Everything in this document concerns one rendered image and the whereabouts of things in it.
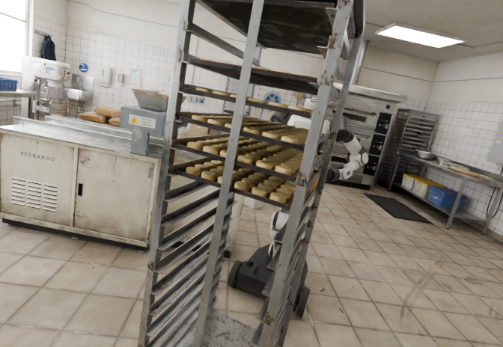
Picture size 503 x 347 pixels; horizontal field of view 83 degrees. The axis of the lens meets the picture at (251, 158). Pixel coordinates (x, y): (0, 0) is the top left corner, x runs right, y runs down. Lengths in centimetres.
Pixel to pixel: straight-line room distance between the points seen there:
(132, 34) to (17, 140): 460
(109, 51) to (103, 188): 493
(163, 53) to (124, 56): 83
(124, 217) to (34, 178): 77
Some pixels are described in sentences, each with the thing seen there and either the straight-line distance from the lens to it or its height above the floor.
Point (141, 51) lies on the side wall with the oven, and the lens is 693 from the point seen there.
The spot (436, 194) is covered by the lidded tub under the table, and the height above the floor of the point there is 40.
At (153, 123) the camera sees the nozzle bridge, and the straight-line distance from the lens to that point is 226.
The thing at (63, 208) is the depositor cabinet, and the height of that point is 28.
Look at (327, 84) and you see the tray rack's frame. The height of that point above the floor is 149.
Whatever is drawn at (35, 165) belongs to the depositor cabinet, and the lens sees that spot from 282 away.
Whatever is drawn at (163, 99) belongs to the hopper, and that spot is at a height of 128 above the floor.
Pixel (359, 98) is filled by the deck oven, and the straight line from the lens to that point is 605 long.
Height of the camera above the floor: 142
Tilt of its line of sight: 12 degrees down
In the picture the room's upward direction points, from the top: 11 degrees clockwise
